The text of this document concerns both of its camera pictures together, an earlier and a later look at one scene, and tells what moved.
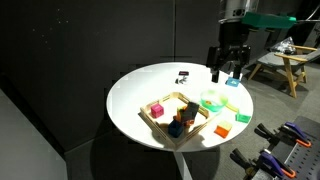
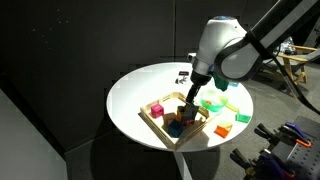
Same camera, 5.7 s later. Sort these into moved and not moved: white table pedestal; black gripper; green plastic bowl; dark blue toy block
Moved: black gripper
Not moved: white table pedestal; dark blue toy block; green plastic bowl
